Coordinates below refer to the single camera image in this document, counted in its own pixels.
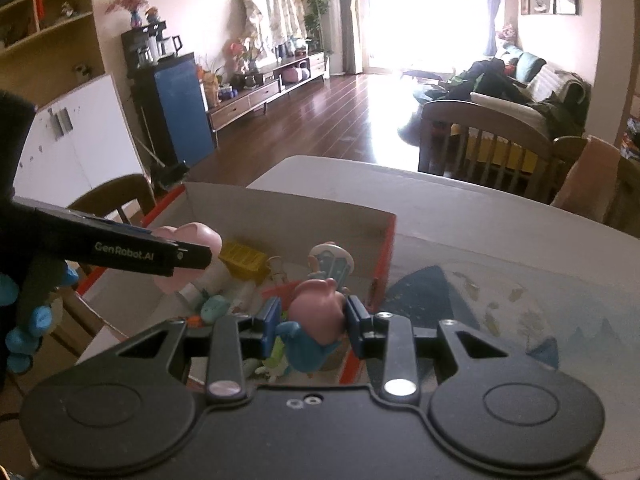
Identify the green potted plant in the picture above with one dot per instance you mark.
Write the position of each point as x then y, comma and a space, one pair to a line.
316, 15

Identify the teal egg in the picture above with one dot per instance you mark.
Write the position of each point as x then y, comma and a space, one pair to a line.
216, 309

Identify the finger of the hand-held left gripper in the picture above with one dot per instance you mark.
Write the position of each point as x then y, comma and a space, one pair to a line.
125, 252

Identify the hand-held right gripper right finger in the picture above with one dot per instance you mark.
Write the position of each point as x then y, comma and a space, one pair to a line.
356, 322

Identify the oval coffee table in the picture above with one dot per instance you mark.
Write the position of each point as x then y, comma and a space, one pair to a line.
422, 75

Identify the patterned cloth cover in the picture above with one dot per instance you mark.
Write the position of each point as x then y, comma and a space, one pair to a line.
272, 15

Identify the pink heart-shaped case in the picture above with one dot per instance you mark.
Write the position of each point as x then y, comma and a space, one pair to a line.
195, 235

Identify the wooden dining chair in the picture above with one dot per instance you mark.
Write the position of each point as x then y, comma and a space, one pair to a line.
625, 200

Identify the red cardboard box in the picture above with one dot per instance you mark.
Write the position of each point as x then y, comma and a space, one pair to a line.
280, 220

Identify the pink flowers in vase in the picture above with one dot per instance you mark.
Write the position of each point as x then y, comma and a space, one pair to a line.
127, 2

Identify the pink pig figure blue dress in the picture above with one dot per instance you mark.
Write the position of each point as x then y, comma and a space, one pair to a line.
315, 310

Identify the pink cloth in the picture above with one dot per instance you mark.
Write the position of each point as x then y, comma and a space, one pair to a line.
587, 180

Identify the silver metal cylinder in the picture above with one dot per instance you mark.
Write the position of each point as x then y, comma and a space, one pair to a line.
212, 285

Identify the white cabinet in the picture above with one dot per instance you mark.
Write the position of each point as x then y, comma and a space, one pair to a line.
90, 130

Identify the orange yellow bag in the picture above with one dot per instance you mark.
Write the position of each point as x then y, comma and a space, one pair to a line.
210, 87

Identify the pastel rimmed plastic toy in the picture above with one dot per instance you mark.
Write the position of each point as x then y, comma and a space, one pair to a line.
332, 262

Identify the teal cushion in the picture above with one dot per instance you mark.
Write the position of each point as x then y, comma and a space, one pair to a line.
530, 67

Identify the white standing air conditioner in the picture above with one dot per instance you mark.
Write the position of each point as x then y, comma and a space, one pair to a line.
330, 25

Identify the dark clothes pile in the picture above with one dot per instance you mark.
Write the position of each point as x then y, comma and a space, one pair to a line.
480, 82

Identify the sofa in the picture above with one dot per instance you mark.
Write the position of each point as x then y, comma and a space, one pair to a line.
530, 105

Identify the grey curtain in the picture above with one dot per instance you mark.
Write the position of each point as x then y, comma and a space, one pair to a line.
354, 20
492, 5

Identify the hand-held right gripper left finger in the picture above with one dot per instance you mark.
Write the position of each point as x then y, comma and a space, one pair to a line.
270, 320

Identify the blue black cabinet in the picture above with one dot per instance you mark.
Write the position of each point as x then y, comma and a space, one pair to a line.
180, 110

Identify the wooden wall shelf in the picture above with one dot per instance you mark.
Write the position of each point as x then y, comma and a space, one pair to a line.
75, 45

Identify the wooden TV cabinet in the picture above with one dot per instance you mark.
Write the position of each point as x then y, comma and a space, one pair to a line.
250, 97

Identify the pink flower arrangement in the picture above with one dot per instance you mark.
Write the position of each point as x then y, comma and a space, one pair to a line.
245, 52

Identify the black coffee machine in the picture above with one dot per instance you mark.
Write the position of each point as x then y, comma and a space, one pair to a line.
150, 47

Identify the black dustpan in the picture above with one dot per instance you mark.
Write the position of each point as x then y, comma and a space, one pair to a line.
170, 172

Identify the pink pot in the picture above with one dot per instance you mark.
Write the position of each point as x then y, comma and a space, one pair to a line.
295, 75

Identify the dining chair yellow cushion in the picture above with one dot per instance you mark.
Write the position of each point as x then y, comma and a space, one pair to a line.
480, 120

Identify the person's left hand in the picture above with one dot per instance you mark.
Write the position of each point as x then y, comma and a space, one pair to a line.
35, 300

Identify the yellow plastic block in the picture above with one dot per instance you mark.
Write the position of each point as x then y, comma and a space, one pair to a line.
245, 260

